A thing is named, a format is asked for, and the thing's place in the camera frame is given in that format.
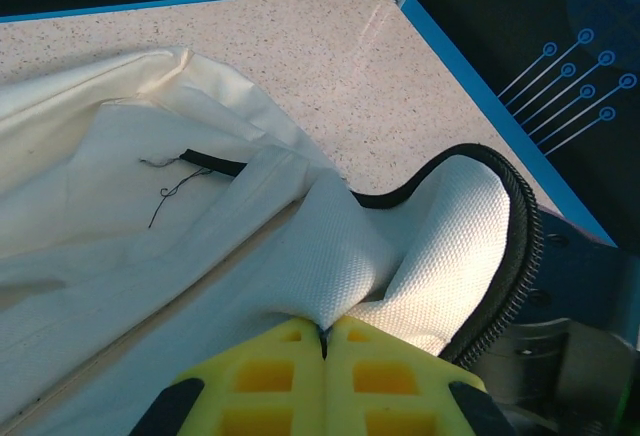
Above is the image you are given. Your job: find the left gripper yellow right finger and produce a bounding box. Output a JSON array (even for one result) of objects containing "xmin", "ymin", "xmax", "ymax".
[{"xmin": 322, "ymin": 316, "xmax": 519, "ymax": 436}]

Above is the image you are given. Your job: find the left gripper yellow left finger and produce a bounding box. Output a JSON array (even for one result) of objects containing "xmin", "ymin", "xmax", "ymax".
[{"xmin": 132, "ymin": 316, "xmax": 326, "ymax": 436}]

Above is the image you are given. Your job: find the cream canvas backpack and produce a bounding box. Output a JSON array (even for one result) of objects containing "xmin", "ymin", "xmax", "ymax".
[{"xmin": 0, "ymin": 45, "xmax": 544, "ymax": 436}]

